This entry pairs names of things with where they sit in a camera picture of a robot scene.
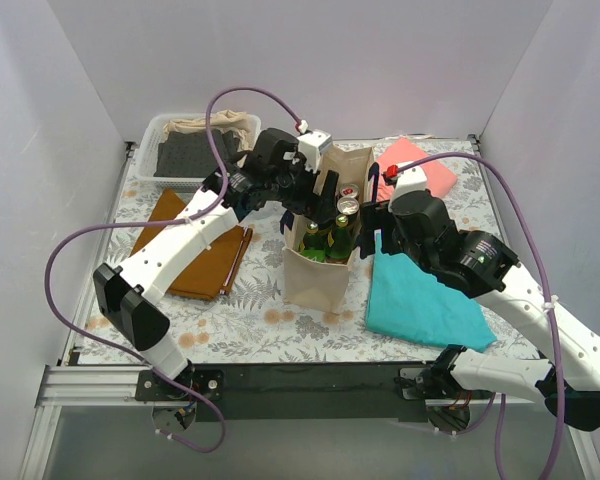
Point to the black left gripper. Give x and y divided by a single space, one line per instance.
309 190

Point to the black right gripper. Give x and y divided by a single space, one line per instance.
376 226

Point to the beige canvas tote bag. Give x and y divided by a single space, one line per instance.
315 285

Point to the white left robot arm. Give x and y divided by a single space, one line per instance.
128 294

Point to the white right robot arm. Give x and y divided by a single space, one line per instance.
484 269

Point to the dark can silver pull-tab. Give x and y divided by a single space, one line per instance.
348 206

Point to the red tab can right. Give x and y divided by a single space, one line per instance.
349 190

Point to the green Perrier bottle near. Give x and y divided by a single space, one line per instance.
312 245

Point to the green perrier bottle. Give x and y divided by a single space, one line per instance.
339 241
312 245

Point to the floral patterned table mat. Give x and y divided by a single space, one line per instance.
253 324

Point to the green Perrier bottle far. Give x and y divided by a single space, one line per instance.
339 241

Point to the pink folded cloth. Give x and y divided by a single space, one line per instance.
440 180

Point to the teal folded cloth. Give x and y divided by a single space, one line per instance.
408 304

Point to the beige crumpled cloth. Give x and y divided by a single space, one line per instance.
245 127

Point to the brown folded cloth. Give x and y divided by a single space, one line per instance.
213 272

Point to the dark grey dotted cloth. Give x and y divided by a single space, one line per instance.
185 155

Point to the white plastic basket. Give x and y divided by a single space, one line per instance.
146 154

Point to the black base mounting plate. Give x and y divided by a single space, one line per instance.
291 391

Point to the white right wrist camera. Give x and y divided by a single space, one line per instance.
404 178

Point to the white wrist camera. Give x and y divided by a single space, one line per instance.
404 178
312 144

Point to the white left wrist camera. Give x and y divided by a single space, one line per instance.
312 144

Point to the aluminium frame rail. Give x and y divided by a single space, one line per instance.
73 386

